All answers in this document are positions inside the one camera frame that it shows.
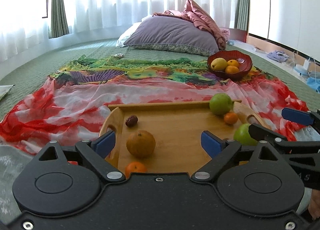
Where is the green curtain left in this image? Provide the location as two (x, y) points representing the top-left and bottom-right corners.
(48, 0), (69, 39)

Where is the bamboo serving tray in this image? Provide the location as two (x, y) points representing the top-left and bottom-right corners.
(99, 101), (269, 175)

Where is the blue cloth at bedside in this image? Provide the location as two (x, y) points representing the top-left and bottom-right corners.
(306, 77), (320, 93)

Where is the green quilted bedspread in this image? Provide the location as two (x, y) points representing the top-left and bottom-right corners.
(1, 39), (319, 118)

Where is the orange in bowl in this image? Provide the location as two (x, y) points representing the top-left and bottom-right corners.
(225, 65), (240, 75)
(227, 59), (240, 68)

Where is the orange mandarin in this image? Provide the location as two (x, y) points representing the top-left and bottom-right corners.
(125, 161), (147, 179)
(223, 112), (239, 125)

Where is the green curtain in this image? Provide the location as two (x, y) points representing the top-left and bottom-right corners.
(48, 0), (69, 39)
(235, 0), (249, 31)

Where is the pink crumpled blanket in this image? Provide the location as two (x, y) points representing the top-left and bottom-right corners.
(152, 0), (230, 50)

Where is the lilac cloth on floor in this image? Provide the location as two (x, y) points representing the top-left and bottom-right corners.
(267, 51), (289, 63)

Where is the small trinket on bedspread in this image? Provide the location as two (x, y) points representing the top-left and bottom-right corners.
(113, 53), (124, 59)

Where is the dried red date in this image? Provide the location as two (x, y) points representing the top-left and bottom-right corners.
(125, 115), (138, 128)

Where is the orange in bowl front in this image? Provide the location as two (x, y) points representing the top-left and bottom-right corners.
(225, 65), (240, 75)

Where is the white pillow behind purple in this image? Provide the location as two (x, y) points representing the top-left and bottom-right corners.
(116, 22), (141, 47)

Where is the large green pomelo fruit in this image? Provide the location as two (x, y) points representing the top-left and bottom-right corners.
(233, 123), (258, 146)

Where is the green apple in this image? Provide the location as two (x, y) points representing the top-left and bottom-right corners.
(209, 93), (234, 115)

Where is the brownish orange fruit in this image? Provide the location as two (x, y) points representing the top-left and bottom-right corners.
(126, 130), (156, 158)

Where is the green colourful patterned cloth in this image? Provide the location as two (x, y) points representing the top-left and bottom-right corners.
(48, 54), (271, 87)

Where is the red white floral scarf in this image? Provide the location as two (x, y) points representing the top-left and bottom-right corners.
(1, 75), (308, 154)

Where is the green curtain right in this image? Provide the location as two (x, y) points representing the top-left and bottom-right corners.
(235, 0), (249, 31)

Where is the white paper at bed edge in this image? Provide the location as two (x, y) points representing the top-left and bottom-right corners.
(0, 85), (15, 101)

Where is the white charger with cable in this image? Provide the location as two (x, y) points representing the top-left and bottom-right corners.
(293, 58), (319, 78)

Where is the red glass fruit bowl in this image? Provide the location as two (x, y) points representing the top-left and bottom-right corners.
(207, 50), (253, 80)

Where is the orange in bowl back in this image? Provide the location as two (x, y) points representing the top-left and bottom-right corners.
(227, 59), (240, 68)

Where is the orange mandarin front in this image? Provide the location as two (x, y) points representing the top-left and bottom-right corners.
(125, 161), (147, 179)

